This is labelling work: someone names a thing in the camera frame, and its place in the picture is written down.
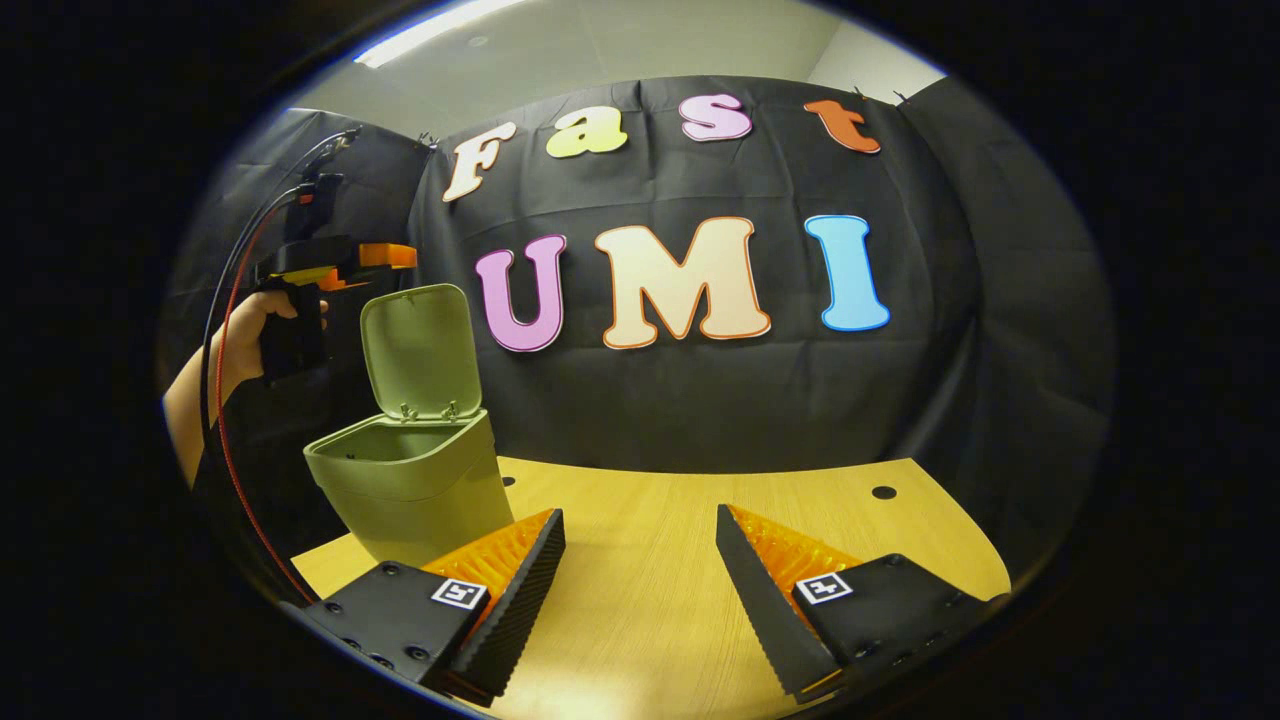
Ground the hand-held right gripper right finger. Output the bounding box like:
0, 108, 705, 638
715, 503, 1011, 701

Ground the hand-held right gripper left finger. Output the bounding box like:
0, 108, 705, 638
305, 508, 567, 706

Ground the green desktop garbage bin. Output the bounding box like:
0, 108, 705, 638
303, 283, 516, 569

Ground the wooden desktop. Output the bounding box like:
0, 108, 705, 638
290, 455, 1013, 720

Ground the black backdrop cloth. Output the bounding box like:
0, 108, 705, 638
160, 75, 1116, 591

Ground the black cable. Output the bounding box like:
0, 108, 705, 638
198, 128, 361, 456

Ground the red cable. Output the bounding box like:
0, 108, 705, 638
214, 195, 319, 606

